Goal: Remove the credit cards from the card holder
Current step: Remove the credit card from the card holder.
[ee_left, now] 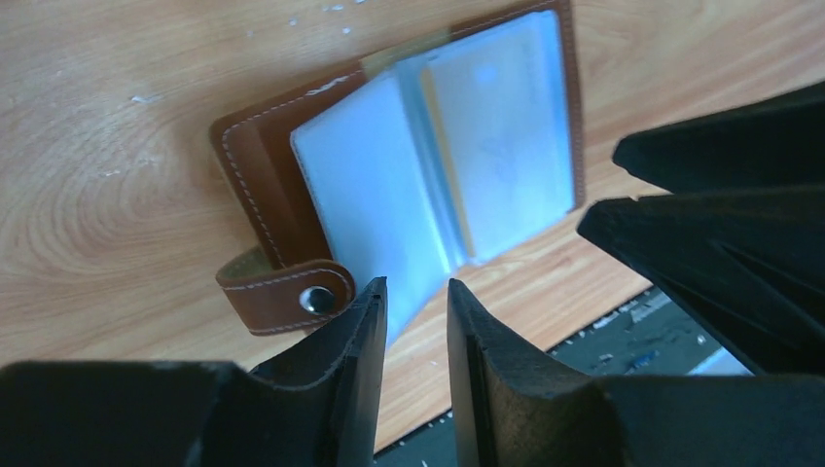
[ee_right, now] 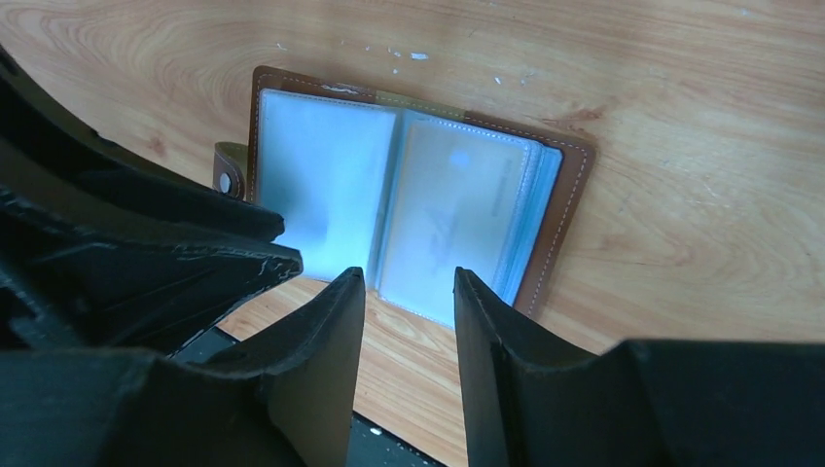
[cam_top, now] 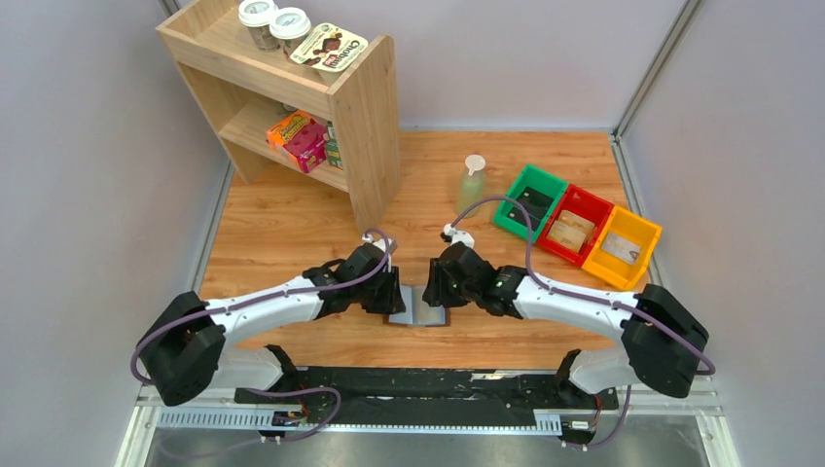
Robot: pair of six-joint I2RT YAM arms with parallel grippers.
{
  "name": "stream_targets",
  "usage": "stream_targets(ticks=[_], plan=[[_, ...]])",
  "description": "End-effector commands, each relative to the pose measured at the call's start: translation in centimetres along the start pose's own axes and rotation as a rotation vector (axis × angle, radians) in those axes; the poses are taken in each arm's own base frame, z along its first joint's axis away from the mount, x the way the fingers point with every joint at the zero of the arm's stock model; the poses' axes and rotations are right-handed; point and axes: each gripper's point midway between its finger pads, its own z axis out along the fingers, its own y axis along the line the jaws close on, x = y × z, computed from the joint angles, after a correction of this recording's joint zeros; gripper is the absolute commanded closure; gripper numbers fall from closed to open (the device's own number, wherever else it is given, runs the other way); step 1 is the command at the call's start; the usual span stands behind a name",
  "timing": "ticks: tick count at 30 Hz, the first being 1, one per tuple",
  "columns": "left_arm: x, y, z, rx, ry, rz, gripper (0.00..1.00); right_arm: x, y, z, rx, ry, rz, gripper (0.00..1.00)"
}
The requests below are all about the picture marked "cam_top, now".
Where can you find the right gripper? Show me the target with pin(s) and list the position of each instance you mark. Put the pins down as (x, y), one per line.
(436, 286)

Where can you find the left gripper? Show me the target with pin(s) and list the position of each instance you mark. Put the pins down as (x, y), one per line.
(389, 293)

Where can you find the brown leather card holder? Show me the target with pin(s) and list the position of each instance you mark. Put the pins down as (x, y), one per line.
(418, 313)

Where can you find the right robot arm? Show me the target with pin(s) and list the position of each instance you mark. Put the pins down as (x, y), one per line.
(657, 341)

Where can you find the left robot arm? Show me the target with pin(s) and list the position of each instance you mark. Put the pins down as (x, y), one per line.
(192, 348)

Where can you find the black card in green bin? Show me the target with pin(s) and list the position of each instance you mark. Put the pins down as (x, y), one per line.
(535, 203)

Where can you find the gold card in red bin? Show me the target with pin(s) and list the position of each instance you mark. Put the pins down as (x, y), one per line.
(575, 221)

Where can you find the silver card in yellow bin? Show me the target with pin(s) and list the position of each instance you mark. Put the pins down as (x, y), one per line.
(621, 248)

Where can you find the green soap bottle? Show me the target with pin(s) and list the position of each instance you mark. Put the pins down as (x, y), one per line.
(471, 182)

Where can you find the green plastic bin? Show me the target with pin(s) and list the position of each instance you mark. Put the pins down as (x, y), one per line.
(540, 180)

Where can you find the green box on shelf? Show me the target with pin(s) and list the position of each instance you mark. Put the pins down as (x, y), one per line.
(332, 149)

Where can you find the red plastic bin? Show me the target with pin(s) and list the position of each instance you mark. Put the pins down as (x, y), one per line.
(587, 205)

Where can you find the yellow plastic bin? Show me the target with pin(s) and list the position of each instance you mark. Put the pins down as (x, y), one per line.
(612, 270)

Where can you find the pink snack box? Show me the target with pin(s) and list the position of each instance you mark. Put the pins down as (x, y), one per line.
(315, 155)

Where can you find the wooden shelf unit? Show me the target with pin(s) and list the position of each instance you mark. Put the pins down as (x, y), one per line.
(243, 91)

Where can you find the orange snack box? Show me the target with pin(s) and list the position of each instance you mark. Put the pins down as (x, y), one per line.
(292, 134)

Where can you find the Chobani yogurt package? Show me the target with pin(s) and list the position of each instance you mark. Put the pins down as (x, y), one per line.
(329, 48)

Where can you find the white lidded cup right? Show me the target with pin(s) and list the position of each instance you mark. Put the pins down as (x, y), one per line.
(290, 27)

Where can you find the white lidded cup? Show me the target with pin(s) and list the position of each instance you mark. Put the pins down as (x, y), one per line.
(290, 27)
(256, 15)

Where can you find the white lidded cup left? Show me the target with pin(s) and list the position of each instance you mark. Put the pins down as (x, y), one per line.
(256, 15)

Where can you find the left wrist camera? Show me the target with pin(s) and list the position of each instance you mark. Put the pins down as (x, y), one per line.
(387, 245)

